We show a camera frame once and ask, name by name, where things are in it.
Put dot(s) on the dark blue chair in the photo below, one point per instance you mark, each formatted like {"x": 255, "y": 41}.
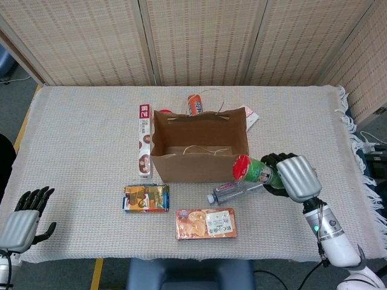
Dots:
{"x": 187, "y": 275}

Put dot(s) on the long white cookie-print box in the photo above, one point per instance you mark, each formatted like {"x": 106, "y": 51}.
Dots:
{"x": 145, "y": 142}

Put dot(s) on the red round plastic lid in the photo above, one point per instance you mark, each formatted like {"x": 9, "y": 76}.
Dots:
{"x": 164, "y": 111}

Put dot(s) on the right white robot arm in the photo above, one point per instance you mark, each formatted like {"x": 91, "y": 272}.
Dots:
{"x": 335, "y": 241}

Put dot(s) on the white woven tablecloth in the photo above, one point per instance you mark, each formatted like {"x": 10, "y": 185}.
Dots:
{"x": 75, "y": 151}

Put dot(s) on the orange drink can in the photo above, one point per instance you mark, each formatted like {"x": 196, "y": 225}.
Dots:
{"x": 196, "y": 105}

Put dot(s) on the green chip can red lid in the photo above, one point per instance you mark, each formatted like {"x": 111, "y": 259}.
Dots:
{"x": 251, "y": 170}

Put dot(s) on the clear plastic water bottle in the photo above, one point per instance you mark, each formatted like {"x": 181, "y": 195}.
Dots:
{"x": 229, "y": 191}

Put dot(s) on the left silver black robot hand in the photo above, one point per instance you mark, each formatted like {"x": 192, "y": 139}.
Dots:
{"x": 18, "y": 229}

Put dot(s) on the brown paper bag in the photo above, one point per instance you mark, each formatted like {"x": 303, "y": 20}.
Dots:
{"x": 193, "y": 170}

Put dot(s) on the white power strip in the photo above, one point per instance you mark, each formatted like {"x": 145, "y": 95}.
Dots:
{"x": 368, "y": 148}

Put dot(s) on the beige woven folding screen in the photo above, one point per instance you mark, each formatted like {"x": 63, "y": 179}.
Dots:
{"x": 196, "y": 45}

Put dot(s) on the orange cookie box blue sides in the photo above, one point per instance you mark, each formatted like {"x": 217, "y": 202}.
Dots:
{"x": 199, "y": 225}

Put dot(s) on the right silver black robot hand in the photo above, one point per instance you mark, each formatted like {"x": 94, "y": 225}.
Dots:
{"x": 297, "y": 178}

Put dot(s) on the yellow blue flattened carton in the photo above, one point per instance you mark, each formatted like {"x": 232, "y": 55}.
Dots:
{"x": 145, "y": 199}

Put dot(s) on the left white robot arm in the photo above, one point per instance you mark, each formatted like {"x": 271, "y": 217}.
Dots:
{"x": 6, "y": 266}

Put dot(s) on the black rounded object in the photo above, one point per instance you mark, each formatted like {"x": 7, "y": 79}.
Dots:
{"x": 6, "y": 163}

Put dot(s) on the white pink paper packet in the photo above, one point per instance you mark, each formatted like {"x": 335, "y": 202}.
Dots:
{"x": 251, "y": 119}

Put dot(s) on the black box device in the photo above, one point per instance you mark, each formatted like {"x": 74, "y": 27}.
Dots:
{"x": 378, "y": 163}

